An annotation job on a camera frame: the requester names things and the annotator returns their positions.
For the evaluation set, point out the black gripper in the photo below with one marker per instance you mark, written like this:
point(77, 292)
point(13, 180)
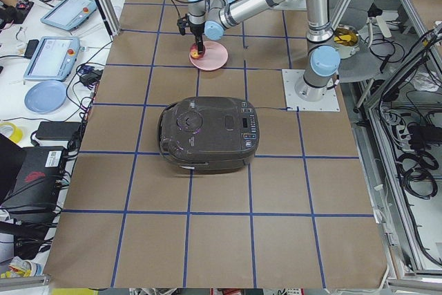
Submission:
point(197, 31)

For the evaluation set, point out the red apple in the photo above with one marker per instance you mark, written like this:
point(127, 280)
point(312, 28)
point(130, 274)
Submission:
point(194, 54)

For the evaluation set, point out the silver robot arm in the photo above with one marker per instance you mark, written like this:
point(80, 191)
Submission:
point(209, 19)

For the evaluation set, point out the pink plate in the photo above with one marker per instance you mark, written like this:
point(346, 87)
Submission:
point(215, 56)

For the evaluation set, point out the blue plate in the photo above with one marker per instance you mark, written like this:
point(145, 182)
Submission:
point(45, 97)

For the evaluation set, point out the dark grey rice cooker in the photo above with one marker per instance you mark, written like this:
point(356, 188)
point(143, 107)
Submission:
point(209, 133)

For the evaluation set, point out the blue teach pendant far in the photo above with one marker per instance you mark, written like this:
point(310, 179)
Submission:
point(69, 14)

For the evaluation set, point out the blue teach pendant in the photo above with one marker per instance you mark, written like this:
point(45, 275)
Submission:
point(69, 14)
point(53, 59)

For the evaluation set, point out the steel pot with glass lid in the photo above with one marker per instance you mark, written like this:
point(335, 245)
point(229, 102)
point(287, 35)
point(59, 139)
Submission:
point(346, 41)

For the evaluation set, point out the blue teach pendant near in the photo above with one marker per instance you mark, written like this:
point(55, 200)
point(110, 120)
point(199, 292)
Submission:
point(53, 59)

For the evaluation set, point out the grey office chair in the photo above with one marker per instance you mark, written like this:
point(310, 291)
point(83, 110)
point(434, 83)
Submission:
point(356, 67)

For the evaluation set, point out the black power adapter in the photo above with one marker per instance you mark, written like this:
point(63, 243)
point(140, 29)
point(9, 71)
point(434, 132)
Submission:
point(55, 131)

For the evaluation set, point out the yellow tape roll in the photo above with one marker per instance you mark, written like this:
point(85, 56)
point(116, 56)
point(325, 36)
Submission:
point(11, 131)

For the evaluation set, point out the black computer box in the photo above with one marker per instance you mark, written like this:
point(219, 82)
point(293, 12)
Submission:
point(31, 181)

